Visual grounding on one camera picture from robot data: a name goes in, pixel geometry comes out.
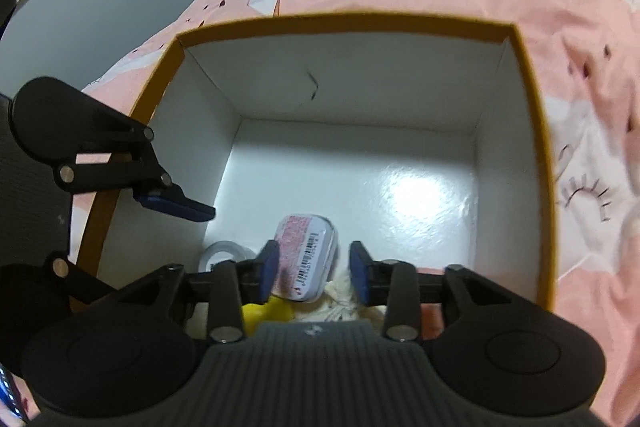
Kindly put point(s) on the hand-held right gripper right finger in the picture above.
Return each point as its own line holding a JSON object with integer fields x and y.
{"x": 360, "y": 274}

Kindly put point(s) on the orange cardboard box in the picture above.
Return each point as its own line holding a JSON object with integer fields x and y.
{"x": 350, "y": 72}

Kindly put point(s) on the clear plastic cup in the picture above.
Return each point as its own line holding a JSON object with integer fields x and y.
{"x": 220, "y": 254}

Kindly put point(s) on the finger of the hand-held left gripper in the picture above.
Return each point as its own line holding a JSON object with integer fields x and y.
{"x": 175, "y": 207}
{"x": 80, "y": 282}

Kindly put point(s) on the beige plush toy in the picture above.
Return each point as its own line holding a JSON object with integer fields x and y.
{"x": 335, "y": 302}

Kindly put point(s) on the pink label tin case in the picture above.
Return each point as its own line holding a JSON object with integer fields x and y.
{"x": 305, "y": 257}

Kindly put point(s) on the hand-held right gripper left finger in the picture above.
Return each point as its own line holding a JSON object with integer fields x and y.
{"x": 269, "y": 272}

